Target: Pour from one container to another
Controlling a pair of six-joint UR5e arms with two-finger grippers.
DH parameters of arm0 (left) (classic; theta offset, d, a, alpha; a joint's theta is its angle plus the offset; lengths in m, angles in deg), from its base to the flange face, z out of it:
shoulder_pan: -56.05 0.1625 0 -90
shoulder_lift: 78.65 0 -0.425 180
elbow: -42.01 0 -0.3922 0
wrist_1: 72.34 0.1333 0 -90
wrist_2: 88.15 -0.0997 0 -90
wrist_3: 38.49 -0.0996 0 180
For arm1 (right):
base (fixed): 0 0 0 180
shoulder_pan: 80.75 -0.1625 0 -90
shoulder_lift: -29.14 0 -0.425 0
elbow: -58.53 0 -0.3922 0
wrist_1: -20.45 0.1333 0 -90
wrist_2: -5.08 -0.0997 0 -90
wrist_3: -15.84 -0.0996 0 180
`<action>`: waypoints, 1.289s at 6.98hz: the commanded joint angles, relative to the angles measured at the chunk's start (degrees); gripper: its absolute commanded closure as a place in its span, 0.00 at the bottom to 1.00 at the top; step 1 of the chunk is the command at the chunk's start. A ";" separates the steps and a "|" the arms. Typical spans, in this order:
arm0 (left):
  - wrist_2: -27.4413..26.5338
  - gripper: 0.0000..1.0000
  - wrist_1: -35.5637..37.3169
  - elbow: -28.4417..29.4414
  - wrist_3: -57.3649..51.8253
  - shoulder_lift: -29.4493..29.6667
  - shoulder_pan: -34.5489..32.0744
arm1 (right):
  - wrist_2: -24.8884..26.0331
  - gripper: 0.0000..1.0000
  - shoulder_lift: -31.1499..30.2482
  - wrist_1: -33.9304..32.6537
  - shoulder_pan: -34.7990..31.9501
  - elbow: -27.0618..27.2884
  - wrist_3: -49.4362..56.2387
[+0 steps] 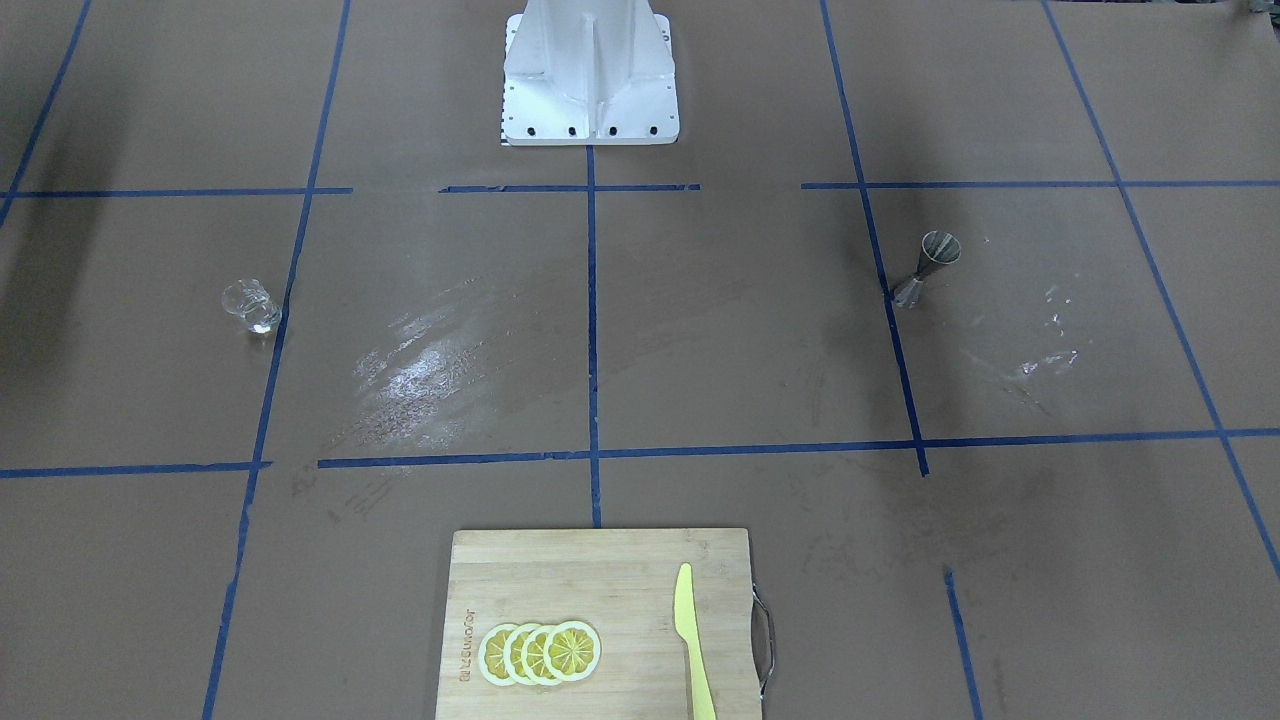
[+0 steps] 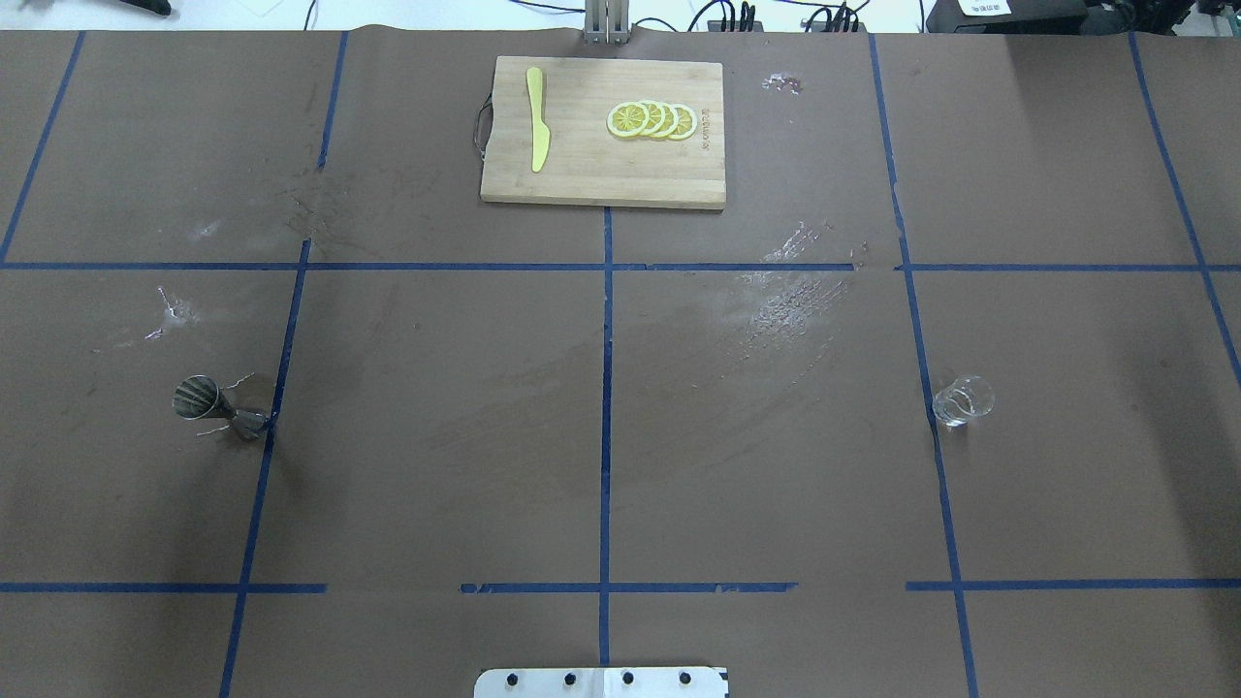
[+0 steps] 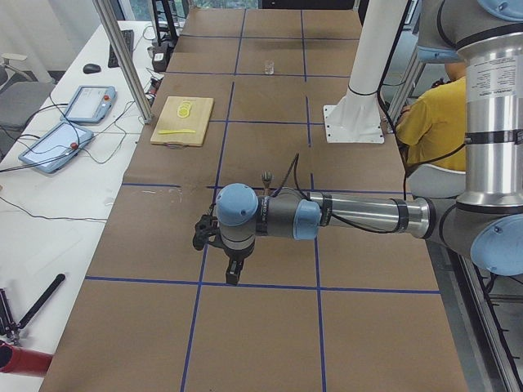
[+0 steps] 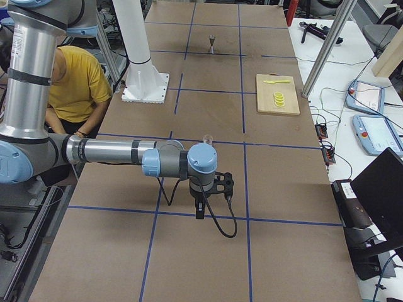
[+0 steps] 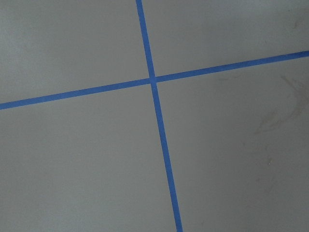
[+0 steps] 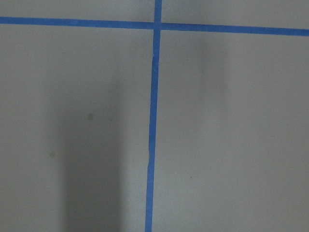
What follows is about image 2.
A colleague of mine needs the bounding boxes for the clear glass beaker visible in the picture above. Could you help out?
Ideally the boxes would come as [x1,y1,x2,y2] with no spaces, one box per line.
[932,375,997,428]

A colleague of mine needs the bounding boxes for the steel jigger measuring cup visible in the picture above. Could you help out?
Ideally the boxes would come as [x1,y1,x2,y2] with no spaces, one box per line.
[172,375,271,441]

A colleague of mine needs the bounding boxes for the bamboo cutting board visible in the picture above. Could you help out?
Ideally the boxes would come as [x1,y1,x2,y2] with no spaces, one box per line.
[480,53,727,210]

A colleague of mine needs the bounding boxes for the yellow plastic knife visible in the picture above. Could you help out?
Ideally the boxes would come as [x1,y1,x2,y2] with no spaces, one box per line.
[525,66,551,174]

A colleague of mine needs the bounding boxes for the front lemon slice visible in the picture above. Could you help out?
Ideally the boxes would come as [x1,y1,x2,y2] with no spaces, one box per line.
[606,101,649,139]

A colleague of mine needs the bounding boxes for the lemon slice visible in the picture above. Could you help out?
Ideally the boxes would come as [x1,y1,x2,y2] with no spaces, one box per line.
[606,101,649,139]
[639,99,669,137]
[652,103,680,139]
[666,106,699,142]

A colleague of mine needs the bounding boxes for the aluminium frame post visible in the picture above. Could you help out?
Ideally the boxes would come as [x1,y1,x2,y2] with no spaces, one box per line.
[585,0,632,46]

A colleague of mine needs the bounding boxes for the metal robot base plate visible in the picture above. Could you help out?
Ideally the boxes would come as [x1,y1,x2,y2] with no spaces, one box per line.
[473,666,730,697]

